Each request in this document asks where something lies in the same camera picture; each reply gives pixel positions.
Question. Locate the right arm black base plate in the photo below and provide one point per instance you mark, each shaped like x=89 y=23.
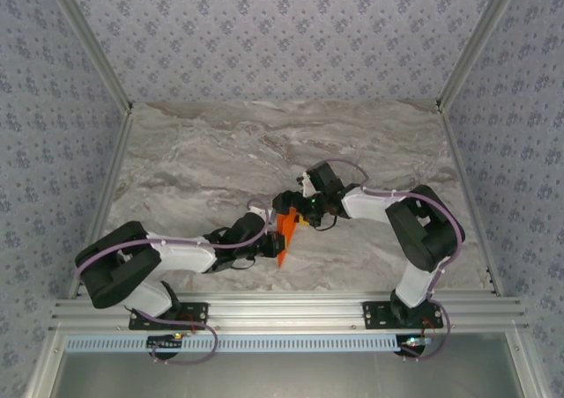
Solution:
x=379 y=316

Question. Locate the orange paper sheet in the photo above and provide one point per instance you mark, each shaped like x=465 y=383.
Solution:
x=286 y=239

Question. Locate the aluminium mounting rail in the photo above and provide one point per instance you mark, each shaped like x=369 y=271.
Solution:
x=282 y=312

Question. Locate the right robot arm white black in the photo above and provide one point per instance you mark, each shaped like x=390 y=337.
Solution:
x=370 y=204

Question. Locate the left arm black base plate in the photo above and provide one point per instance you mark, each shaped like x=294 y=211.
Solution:
x=194 y=316

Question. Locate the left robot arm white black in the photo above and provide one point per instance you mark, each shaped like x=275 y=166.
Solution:
x=185 y=255

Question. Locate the aluminium table side rail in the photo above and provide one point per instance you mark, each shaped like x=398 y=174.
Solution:
x=116 y=160
x=458 y=160

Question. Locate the aluminium frame post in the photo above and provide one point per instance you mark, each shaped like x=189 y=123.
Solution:
x=478 y=41
x=90 y=41

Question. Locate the shiny metal panel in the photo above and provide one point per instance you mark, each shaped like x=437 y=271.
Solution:
x=282 y=378

